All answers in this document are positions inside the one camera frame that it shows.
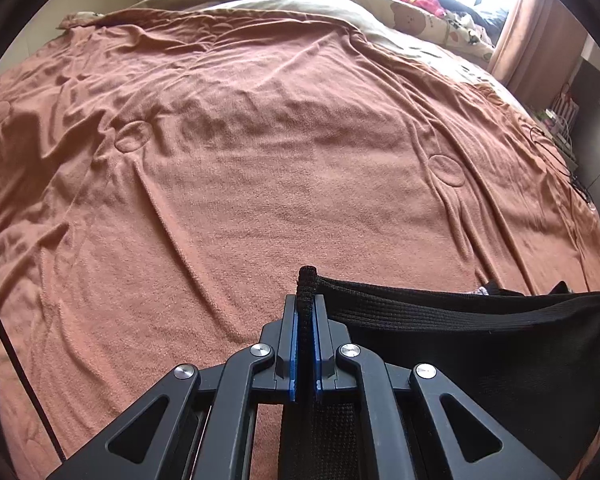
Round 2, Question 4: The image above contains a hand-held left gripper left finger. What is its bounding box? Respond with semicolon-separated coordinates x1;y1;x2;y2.
45;294;301;480

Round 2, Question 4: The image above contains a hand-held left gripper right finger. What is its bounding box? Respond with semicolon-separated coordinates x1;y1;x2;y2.
312;294;563;480

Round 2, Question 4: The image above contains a black knit sweater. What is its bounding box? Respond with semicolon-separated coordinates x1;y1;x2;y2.
280;264;600;480

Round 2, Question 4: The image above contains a brown fleece blanket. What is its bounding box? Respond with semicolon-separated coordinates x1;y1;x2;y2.
0;7;600;480

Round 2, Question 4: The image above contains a dark clothing pile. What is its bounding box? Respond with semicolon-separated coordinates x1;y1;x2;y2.
425;0;506;43

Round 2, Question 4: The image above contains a pinkish brown curtain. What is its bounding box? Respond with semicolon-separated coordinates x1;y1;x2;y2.
487;0;588;106

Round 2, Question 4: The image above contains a thin black cable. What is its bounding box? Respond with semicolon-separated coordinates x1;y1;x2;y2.
0;280;66;461

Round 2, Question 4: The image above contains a black cable bundle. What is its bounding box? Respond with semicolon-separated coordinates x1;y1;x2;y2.
527;125;598;211

